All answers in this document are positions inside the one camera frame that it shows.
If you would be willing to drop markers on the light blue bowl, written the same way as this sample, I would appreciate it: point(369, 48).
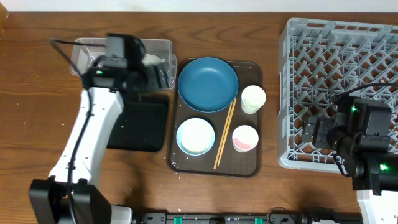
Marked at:
point(195, 136)

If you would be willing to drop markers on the black rail with green clips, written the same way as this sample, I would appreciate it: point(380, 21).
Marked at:
point(277, 215)

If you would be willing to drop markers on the brown serving tray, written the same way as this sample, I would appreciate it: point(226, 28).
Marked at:
point(233, 163)

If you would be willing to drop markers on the black waste tray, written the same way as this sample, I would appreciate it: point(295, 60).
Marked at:
point(141, 125)

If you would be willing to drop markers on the white green cup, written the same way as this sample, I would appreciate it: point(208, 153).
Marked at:
point(252, 99)

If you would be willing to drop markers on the white pink cup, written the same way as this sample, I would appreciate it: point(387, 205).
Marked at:
point(245, 138)

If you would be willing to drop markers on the wooden chopstick right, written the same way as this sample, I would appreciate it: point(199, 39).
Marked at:
point(227, 131)

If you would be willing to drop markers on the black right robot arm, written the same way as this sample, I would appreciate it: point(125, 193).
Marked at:
point(359, 135)

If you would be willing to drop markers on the clear plastic bin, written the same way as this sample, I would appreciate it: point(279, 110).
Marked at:
point(84, 56)

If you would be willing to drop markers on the grey dishwasher rack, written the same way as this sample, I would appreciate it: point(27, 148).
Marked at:
point(319, 59)

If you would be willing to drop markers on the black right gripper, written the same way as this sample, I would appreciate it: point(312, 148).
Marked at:
point(323, 126)

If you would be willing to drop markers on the white tissue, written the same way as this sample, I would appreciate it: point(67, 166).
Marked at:
point(149, 59)

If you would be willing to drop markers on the dark blue plate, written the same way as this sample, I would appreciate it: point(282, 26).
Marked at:
point(208, 84)

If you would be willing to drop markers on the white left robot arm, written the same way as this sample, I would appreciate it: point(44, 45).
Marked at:
point(70, 193)

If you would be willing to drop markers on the wooden chopstick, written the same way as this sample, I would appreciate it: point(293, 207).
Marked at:
point(227, 131)
point(223, 134)

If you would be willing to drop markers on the wooden chopstick left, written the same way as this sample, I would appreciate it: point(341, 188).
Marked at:
point(223, 134)

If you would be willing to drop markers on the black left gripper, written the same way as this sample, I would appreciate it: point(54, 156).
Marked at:
point(154, 82)

